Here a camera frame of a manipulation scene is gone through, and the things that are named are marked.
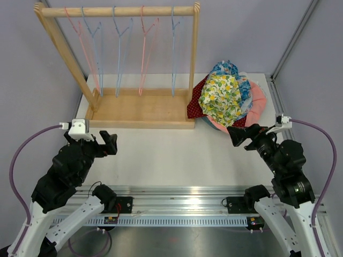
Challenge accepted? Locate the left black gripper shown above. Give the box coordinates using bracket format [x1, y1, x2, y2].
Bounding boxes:
[65, 130, 117, 184]

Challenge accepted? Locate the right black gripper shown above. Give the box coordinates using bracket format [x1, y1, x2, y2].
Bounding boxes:
[227, 123, 282, 175]

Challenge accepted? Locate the pink skirt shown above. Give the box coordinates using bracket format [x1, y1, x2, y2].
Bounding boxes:
[202, 80, 267, 134]

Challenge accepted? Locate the yellow lemon print skirt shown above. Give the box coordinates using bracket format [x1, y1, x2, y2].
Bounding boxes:
[198, 73, 242, 127]

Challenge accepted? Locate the red polka dot skirt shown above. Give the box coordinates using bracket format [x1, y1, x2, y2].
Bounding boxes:
[187, 74, 247, 129]

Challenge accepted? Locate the blue floral skirt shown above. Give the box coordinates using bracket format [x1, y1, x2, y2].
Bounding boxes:
[210, 60, 252, 119]

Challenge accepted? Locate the light blue hanger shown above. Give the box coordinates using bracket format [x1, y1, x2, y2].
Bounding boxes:
[171, 6, 183, 97]
[81, 6, 104, 96]
[112, 6, 133, 98]

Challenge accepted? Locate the pink hanger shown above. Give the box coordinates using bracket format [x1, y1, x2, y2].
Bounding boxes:
[138, 5, 160, 96]
[64, 7, 101, 93]

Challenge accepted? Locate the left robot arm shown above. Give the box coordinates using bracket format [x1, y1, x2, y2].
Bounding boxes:
[1, 131, 117, 256]

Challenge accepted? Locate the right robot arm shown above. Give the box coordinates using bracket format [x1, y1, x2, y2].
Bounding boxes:
[227, 122, 330, 256]

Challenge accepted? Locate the wooden clothes rack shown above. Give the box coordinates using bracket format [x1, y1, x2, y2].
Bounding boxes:
[34, 2, 200, 129]

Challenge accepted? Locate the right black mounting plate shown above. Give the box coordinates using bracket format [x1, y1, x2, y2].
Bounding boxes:
[221, 196, 258, 214]

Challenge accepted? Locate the black mounting plate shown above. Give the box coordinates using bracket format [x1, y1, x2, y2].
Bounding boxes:
[221, 196, 258, 214]
[102, 196, 133, 214]

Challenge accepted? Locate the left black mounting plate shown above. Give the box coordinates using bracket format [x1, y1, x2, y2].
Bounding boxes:
[102, 196, 133, 214]

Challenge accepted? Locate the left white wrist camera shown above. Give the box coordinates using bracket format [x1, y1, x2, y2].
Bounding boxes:
[59, 118, 94, 141]

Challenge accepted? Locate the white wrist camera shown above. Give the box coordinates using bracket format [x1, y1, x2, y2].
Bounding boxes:
[59, 118, 94, 141]
[266, 114, 292, 134]

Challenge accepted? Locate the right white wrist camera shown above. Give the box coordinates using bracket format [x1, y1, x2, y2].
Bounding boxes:
[266, 114, 292, 134]

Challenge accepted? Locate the aluminium frame post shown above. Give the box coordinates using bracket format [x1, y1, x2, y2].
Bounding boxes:
[270, 0, 322, 81]

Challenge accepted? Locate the white slotted cable duct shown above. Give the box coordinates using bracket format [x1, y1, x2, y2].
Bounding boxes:
[47, 216, 249, 227]

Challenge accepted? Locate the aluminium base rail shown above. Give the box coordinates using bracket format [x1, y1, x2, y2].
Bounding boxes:
[36, 185, 328, 215]

